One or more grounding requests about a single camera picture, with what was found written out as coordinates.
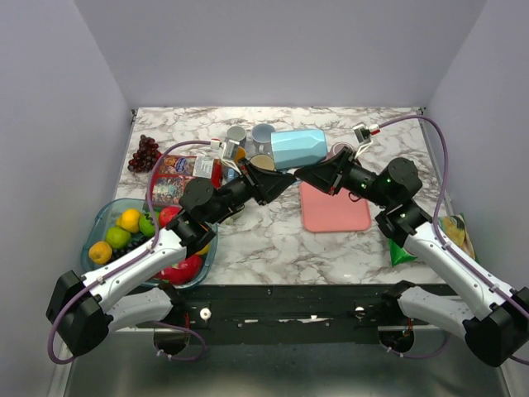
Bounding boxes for cream mug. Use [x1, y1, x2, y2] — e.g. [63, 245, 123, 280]
[250, 154, 275, 171]

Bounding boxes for grey-blue mug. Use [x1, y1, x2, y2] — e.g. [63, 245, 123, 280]
[251, 123, 275, 155]

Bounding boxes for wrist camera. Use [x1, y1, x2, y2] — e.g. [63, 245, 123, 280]
[353, 123, 380, 158]
[210, 138, 240, 170]

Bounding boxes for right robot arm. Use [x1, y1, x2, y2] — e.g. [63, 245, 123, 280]
[295, 149, 528, 367]

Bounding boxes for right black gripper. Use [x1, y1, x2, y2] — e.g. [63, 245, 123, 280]
[294, 146, 393, 209]

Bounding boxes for light green mug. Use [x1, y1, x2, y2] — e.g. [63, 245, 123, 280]
[222, 211, 243, 225]

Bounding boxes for light blue faceted mug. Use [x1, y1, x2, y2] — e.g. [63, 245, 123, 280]
[271, 129, 327, 170]

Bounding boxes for blue butterfly mug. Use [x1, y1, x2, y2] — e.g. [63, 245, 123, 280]
[222, 147, 246, 180]

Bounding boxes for dark blue-grey mug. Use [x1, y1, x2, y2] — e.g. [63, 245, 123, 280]
[226, 126, 247, 149]

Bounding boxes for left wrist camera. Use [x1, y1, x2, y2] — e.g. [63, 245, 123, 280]
[210, 138, 240, 170]

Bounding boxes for green cassava chips bag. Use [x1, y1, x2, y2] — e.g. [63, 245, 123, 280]
[388, 214, 477, 267]

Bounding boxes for yellow lemon lower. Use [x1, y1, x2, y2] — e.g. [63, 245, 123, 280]
[196, 244, 211, 256]

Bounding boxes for orange fruit in bowl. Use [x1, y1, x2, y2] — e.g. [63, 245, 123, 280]
[88, 241, 112, 265]

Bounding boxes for orange fruit upper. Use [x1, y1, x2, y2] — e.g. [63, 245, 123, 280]
[116, 208, 142, 234]

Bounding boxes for dark grapes on table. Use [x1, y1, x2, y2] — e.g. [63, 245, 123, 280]
[127, 135, 161, 173]

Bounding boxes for teal plastic fruit bowl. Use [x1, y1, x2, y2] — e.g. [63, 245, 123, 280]
[80, 198, 218, 289]

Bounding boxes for red candy bag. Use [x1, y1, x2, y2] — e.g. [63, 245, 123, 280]
[150, 155, 222, 206]

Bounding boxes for red dragon fruit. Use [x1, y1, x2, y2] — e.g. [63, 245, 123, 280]
[159, 255, 203, 285]

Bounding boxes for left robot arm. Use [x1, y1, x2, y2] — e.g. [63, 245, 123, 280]
[45, 160, 296, 364]

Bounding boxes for purple grapes in bowl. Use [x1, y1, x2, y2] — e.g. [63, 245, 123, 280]
[109, 233, 149, 262]

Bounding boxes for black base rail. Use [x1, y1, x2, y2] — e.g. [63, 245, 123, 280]
[161, 285, 410, 346]

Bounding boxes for pink tray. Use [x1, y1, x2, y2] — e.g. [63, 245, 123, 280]
[299, 182, 371, 233]

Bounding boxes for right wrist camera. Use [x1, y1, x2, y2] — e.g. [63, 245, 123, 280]
[353, 123, 380, 158]

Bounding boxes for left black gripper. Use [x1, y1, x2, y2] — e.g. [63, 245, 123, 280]
[207, 158, 297, 226]

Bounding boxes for purple mug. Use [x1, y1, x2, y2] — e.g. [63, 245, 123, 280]
[326, 142, 355, 160]

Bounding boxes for green fruit in bowl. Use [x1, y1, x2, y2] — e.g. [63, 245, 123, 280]
[105, 226, 131, 250]

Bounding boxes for red apple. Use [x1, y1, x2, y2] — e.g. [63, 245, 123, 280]
[158, 206, 181, 228]

